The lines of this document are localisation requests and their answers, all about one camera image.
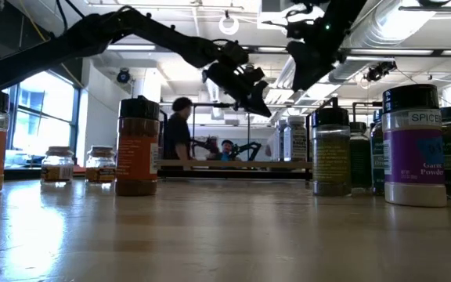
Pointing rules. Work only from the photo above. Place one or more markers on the large window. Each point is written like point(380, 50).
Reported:
point(45, 113)

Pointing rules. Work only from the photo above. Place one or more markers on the small clear glass jar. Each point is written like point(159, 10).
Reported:
point(57, 166)
point(100, 166)

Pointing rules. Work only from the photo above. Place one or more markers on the person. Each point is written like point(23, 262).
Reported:
point(226, 150)
point(176, 133)

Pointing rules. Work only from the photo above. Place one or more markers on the black ceiling spotlight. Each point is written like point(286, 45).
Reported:
point(380, 71)

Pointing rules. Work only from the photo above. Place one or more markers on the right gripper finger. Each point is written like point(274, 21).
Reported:
point(304, 66)

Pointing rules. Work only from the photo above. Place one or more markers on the long ceiling light strip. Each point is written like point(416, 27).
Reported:
point(390, 52)

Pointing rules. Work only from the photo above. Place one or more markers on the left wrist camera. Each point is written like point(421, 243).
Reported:
point(234, 53)

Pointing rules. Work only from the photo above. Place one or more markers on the silver ventilation duct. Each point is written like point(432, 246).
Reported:
point(409, 23)

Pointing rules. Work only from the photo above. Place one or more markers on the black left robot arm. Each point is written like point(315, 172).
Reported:
point(92, 33)

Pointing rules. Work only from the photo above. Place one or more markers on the background black robot arm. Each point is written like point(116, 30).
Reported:
point(210, 147)
point(249, 149)

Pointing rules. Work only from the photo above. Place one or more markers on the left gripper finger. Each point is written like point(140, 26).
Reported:
point(260, 88)
point(255, 103)

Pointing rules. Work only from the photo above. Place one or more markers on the olive herb jar black lid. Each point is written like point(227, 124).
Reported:
point(332, 156)

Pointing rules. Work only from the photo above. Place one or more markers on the black metal wood shelf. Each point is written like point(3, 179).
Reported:
point(229, 164)

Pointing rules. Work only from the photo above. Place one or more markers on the black round wall speaker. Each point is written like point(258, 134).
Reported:
point(123, 76)

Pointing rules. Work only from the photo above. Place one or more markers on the purple garlic powder jar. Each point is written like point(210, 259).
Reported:
point(414, 156)

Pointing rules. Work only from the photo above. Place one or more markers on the black background camera stand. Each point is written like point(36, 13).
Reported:
point(362, 104)

